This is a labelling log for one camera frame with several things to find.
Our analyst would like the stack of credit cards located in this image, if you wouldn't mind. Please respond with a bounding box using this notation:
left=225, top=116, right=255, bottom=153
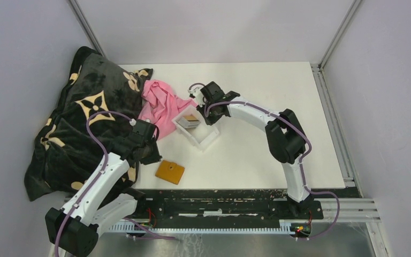
left=177, top=115, right=201, bottom=130

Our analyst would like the white plastic tray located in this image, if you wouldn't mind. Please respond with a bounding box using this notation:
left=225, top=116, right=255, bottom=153
left=172, top=105, right=220, bottom=152

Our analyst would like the yellow leather card holder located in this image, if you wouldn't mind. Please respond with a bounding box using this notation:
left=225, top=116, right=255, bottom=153
left=155, top=160, right=185, bottom=185

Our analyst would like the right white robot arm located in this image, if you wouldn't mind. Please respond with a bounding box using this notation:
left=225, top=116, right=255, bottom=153
left=188, top=81, right=314, bottom=218

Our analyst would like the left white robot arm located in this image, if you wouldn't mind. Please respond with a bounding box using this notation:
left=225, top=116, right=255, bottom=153
left=45, top=119, right=161, bottom=256

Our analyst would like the pink cloth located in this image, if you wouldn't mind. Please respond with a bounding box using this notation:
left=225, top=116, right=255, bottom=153
left=139, top=80, right=197, bottom=139

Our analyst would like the black floral blanket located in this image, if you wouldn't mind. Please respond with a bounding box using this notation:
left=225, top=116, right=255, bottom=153
left=24, top=46, right=154, bottom=201

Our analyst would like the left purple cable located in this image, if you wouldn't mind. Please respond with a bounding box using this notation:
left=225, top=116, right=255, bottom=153
left=54, top=111, right=137, bottom=257

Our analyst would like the purple cable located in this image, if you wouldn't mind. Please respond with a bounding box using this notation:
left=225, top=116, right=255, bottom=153
left=204, top=101, right=340, bottom=240
left=54, top=111, right=137, bottom=257

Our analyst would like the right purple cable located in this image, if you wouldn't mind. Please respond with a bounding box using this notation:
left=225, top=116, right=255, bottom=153
left=204, top=101, right=340, bottom=240

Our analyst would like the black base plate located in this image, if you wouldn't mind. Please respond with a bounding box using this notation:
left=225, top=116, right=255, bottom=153
left=128, top=188, right=358, bottom=229

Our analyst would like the white slotted cable duct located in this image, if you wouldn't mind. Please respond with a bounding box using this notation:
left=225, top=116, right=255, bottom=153
left=106, top=221, right=295, bottom=235

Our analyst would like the aluminium frame rail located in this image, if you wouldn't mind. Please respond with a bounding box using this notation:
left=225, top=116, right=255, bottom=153
left=311, top=64, right=381, bottom=223

